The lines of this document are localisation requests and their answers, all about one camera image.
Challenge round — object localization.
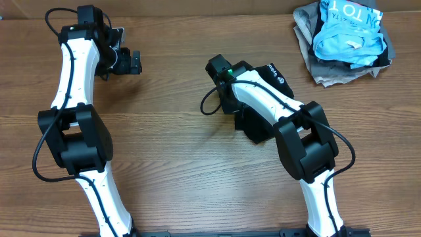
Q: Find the grey folded garment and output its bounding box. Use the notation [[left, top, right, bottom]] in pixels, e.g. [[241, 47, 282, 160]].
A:
[[293, 2, 395, 88]]

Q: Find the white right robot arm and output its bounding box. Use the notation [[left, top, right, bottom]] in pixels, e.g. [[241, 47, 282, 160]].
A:
[[205, 55, 347, 236]]

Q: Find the light blue printed t-shirt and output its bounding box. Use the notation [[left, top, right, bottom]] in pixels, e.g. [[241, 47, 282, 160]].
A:
[[312, 0, 387, 70]]

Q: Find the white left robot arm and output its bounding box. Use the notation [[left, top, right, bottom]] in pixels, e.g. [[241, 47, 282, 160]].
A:
[[32, 5, 142, 236]]

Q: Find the black t-shirt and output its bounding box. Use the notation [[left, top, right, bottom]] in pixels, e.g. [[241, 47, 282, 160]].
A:
[[234, 63, 294, 144]]

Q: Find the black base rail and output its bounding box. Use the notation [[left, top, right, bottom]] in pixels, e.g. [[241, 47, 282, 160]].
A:
[[78, 226, 372, 237]]

